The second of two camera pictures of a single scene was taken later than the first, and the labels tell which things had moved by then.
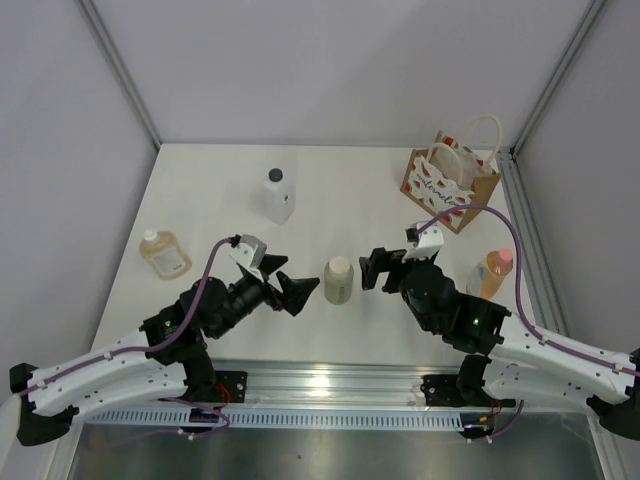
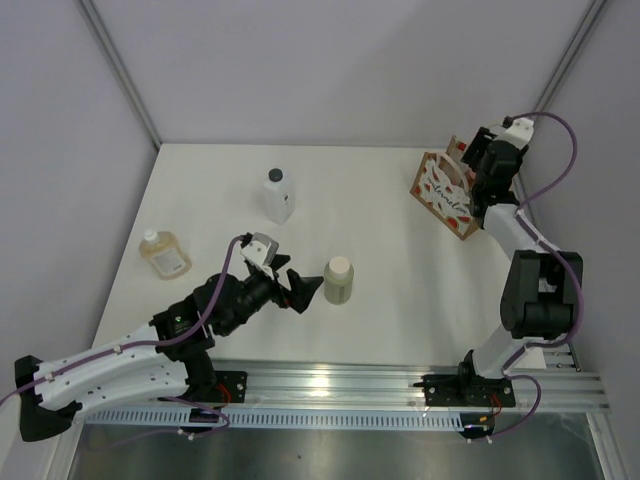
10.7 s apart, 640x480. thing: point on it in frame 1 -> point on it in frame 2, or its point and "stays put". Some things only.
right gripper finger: x=382 y=260 -> x=475 y=154
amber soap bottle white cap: x=163 y=250 stays put
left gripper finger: x=270 y=262 stays put
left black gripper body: x=246 y=294 stays put
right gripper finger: x=369 y=273 -> x=480 y=193
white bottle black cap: x=279 y=199 stays put
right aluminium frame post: x=560 y=73 stays put
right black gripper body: x=408 y=266 -> x=521 y=153
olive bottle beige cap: x=338 y=280 stays put
